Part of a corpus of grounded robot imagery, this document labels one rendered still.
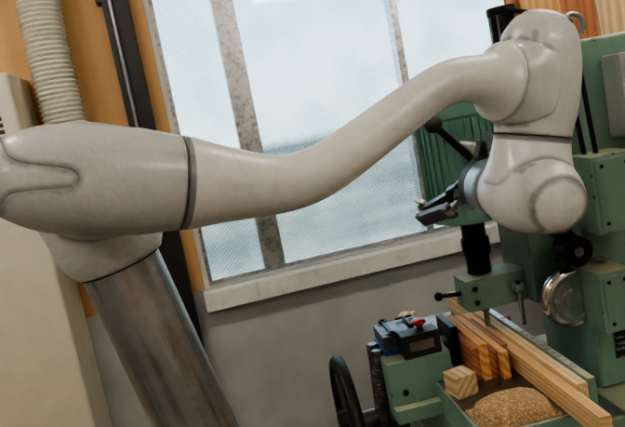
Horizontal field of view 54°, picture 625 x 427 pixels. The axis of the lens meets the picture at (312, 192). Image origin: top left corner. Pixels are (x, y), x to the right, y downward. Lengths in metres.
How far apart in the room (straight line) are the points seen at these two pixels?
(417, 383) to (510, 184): 0.60
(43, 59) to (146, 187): 1.81
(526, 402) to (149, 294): 0.68
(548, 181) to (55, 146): 0.55
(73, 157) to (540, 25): 0.58
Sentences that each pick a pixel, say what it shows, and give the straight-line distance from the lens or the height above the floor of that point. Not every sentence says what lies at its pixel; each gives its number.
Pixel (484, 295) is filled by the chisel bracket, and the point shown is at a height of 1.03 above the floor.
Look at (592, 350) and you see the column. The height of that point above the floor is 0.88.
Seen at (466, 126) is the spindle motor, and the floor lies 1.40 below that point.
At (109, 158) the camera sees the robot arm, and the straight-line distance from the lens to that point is 0.60.
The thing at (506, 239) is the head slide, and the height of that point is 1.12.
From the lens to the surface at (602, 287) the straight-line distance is 1.30.
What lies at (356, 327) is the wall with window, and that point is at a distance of 2.73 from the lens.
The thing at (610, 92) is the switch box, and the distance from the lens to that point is 1.35.
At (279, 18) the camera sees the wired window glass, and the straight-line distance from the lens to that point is 2.66.
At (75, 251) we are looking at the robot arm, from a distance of 0.76.
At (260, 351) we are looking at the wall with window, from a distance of 2.68.
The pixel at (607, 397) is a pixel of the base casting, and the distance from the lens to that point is 1.45.
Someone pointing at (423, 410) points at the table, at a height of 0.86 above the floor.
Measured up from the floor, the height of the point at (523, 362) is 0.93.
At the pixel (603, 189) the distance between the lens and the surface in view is 1.27.
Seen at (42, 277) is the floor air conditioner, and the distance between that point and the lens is 2.32.
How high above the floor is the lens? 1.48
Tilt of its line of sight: 7 degrees down
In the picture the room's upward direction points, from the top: 11 degrees counter-clockwise
